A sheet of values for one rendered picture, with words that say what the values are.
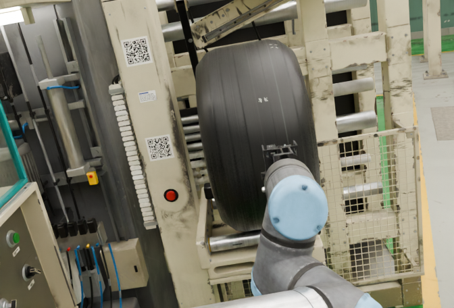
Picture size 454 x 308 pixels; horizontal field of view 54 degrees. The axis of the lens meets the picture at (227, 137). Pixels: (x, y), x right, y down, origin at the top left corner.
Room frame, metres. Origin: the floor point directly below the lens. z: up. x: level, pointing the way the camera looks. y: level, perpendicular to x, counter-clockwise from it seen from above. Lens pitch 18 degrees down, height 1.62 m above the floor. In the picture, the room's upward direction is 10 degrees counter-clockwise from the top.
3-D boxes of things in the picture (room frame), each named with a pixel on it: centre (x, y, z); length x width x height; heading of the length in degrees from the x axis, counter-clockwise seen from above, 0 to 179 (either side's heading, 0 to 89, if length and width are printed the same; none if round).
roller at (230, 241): (1.19, -0.05, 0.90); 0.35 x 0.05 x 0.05; 87
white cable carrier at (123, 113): (1.30, 0.29, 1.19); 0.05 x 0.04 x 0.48; 177
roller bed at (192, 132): (1.72, 0.15, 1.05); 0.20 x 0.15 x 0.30; 87
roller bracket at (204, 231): (1.34, 0.12, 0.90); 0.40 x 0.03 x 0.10; 177
